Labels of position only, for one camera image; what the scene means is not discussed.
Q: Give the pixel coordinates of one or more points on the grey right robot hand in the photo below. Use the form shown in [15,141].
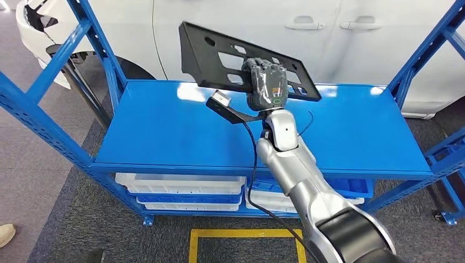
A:
[269,87]

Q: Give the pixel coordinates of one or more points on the black plastic car part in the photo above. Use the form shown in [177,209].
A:
[198,61]

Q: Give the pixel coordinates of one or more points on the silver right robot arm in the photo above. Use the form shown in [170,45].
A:
[308,181]

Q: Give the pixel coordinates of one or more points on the blue metal shelf rack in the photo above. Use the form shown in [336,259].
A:
[181,127]
[454,217]

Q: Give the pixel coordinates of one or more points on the white car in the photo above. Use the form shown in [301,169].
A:
[218,11]

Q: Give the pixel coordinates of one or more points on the clear white plastic bin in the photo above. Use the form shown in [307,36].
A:
[181,183]

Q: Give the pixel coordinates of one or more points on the black car wheel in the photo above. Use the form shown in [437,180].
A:
[138,70]

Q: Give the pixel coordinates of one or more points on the yellow floor tape square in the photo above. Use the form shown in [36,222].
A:
[247,233]

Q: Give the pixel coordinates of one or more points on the black rack caster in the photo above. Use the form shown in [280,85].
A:
[438,216]

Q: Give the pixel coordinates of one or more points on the person's shoe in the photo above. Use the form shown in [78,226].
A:
[6,235]

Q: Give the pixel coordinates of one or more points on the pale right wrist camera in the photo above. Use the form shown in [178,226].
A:
[221,98]

